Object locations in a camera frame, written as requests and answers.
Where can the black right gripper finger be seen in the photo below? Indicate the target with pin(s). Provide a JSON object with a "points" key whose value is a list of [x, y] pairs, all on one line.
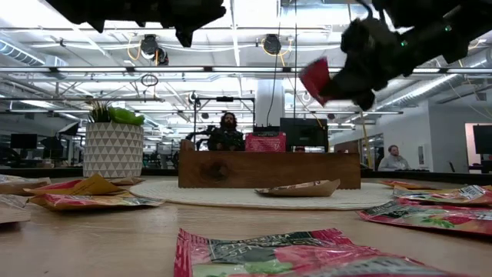
{"points": [[340, 86], [366, 99]]}

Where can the red strawberry tea packet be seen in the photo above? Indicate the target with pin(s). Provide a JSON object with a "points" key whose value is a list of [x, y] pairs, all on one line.
{"points": [[423, 219], [315, 79], [269, 254], [265, 143]]}

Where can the orange mango tea packet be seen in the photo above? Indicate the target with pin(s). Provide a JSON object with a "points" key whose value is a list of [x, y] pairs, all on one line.
{"points": [[403, 184], [88, 186], [453, 194], [88, 201]]}

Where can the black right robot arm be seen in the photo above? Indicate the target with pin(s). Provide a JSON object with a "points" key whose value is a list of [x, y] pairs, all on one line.
{"points": [[461, 23]]}

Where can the black computer case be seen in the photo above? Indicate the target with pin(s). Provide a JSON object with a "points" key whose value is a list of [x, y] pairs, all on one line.
{"points": [[303, 132]]}

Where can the person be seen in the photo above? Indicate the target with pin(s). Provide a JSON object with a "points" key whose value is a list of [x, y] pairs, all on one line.
{"points": [[227, 138], [392, 161]]}

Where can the wooden three-compartment tray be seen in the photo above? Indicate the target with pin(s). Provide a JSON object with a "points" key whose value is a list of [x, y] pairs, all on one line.
{"points": [[269, 169]]}

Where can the succulent in white patterned pot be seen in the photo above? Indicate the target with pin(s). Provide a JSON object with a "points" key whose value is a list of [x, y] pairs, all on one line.
{"points": [[113, 154]]}

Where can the white round plate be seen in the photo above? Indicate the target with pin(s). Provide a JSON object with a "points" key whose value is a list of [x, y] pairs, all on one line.
{"points": [[215, 198]]}

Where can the black background rig frame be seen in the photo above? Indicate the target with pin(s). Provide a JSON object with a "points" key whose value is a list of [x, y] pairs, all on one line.
{"points": [[225, 99]]}

